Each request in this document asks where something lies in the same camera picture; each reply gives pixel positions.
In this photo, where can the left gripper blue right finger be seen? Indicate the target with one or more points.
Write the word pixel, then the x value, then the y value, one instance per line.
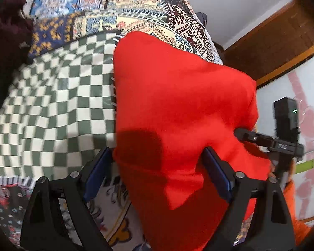
pixel 271 225

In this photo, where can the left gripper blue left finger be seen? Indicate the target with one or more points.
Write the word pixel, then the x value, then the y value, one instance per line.
pixel 43 226

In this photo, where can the red zip sports jacket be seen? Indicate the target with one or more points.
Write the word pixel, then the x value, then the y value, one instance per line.
pixel 171 104

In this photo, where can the orange sleeved forearm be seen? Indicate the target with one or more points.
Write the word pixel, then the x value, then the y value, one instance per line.
pixel 300 228

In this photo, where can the white sliding wardrobe door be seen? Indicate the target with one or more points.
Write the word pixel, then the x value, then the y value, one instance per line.
pixel 298 84

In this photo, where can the patchwork patterned bed quilt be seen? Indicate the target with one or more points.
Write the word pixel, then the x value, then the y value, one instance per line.
pixel 60 110

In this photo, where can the folded maroon garment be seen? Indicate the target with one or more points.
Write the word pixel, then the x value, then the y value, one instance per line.
pixel 16 34

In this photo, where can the wooden door frame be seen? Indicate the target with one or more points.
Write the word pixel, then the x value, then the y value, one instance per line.
pixel 276 46

